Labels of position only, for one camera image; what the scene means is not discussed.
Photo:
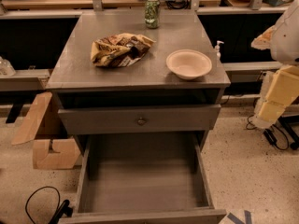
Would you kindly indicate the wooden board pieces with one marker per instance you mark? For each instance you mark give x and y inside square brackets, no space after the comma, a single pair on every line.
[53,148]

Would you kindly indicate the open middle drawer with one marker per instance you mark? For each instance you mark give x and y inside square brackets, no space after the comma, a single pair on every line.
[143,178]

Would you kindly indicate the padded gripper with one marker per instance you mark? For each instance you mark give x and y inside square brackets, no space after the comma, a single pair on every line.
[287,39]

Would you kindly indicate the brown chip bag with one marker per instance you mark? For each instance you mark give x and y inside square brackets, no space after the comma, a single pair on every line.
[120,50]

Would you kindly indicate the blue tape marker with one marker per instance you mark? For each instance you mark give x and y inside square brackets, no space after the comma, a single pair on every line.
[238,217]

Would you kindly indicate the white pump bottle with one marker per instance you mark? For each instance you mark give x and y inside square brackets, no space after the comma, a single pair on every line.
[218,48]

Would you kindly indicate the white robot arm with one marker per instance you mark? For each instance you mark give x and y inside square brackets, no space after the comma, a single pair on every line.
[282,38]

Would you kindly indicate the clear plastic container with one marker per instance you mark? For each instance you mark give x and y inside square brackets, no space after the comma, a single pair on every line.
[6,69]

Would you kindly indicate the grey drawer cabinet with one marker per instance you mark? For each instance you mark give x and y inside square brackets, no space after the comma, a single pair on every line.
[77,83]

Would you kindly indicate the closed top drawer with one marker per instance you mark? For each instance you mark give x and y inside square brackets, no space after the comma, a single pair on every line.
[142,119]

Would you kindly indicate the white bowl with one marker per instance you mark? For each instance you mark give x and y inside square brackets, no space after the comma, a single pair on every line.
[188,64]

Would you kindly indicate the green soda can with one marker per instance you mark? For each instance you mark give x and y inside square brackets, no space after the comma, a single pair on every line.
[152,13]

